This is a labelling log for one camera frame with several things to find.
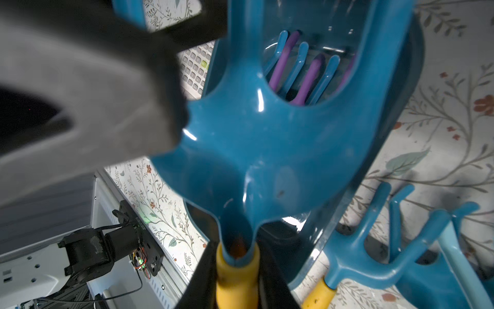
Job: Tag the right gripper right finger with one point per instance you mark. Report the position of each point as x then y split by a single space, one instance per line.
217 284

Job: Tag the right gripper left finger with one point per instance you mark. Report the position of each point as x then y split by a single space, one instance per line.
82 88

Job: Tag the teal plastic storage box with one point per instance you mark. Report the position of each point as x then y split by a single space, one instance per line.
261 165

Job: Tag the light blue rake pale handle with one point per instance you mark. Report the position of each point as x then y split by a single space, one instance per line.
477 293

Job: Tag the white calculator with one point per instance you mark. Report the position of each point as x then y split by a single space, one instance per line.
194 64

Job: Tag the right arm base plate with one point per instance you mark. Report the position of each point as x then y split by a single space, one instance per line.
92 253

